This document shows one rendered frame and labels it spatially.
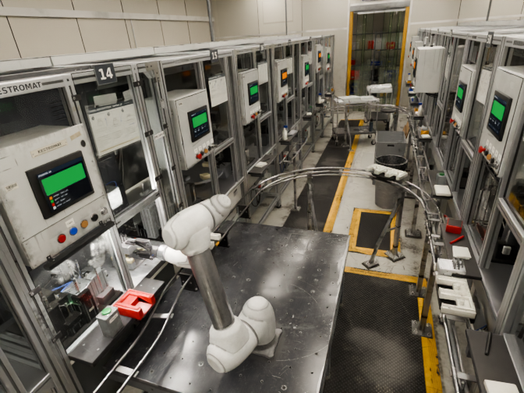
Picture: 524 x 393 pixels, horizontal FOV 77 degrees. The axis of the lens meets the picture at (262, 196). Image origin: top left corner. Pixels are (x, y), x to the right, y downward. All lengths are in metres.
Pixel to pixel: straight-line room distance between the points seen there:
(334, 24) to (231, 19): 2.84
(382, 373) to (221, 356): 1.38
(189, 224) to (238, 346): 0.60
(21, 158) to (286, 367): 1.43
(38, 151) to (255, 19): 9.03
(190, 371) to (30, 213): 1.01
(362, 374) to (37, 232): 2.11
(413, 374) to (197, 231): 1.88
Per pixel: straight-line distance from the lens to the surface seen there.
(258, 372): 1.78
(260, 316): 1.67
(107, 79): 1.77
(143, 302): 1.90
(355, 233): 3.96
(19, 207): 1.48
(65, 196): 1.56
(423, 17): 9.57
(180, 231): 1.32
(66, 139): 1.59
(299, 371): 1.78
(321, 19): 9.70
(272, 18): 10.02
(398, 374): 2.69
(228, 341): 1.57
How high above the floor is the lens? 2.12
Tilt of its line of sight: 26 degrees down
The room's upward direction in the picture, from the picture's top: 4 degrees counter-clockwise
